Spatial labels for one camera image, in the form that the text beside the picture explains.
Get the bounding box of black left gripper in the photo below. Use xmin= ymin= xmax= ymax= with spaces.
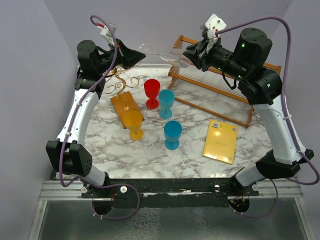
xmin=95 ymin=37 xmax=145 ymax=74

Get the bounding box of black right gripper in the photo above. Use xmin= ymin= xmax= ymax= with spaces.
xmin=182 ymin=36 xmax=248 ymax=81

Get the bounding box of ribbed clear wine glass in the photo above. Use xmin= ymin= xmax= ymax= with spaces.
xmin=139 ymin=42 xmax=192 ymax=68

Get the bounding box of blue plastic goblet front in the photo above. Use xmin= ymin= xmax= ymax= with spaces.
xmin=164 ymin=120 xmax=182 ymax=150

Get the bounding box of blue plastic goblet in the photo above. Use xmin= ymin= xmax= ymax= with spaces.
xmin=158 ymin=89 xmax=175 ymax=120
xmin=164 ymin=120 xmax=182 ymax=150

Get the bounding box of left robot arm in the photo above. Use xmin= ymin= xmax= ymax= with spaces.
xmin=45 ymin=39 xmax=146 ymax=198

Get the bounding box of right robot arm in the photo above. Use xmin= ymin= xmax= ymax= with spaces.
xmin=183 ymin=27 xmax=314 ymax=196

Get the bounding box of wooden shelf rack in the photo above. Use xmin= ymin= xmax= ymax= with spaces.
xmin=167 ymin=34 xmax=282 ymax=129

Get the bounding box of wine glass rack wooden base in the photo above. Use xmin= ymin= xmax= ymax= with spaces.
xmin=111 ymin=91 xmax=145 ymax=129

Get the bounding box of blue plastic goblet near rack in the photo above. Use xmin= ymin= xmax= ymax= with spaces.
xmin=158 ymin=89 xmax=175 ymax=120

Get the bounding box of red plastic goblet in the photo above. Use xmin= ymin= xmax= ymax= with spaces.
xmin=143 ymin=79 xmax=161 ymax=110

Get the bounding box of yellow plastic goblet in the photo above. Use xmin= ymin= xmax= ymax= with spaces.
xmin=123 ymin=110 xmax=144 ymax=141

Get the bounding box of yellow book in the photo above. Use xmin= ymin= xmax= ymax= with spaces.
xmin=202 ymin=119 xmax=238 ymax=165

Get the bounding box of gold wire glass rack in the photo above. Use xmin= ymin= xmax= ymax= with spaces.
xmin=102 ymin=67 xmax=140 ymax=111

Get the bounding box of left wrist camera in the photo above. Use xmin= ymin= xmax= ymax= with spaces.
xmin=97 ymin=23 xmax=117 ymax=46

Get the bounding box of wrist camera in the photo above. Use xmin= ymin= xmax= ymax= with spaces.
xmin=200 ymin=13 xmax=227 ymax=40
xmin=97 ymin=23 xmax=117 ymax=46

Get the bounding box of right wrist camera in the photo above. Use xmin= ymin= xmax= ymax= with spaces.
xmin=200 ymin=13 xmax=227 ymax=40

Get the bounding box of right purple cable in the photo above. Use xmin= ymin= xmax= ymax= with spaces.
xmin=216 ymin=16 xmax=320 ymax=218

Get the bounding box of purple cable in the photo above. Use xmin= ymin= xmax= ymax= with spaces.
xmin=58 ymin=15 xmax=141 ymax=220
xmin=216 ymin=16 xmax=320 ymax=218

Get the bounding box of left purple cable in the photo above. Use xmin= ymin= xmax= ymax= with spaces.
xmin=58 ymin=15 xmax=141 ymax=220

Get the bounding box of aluminium table frame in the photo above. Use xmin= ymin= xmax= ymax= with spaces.
xmin=29 ymin=180 xmax=320 ymax=240

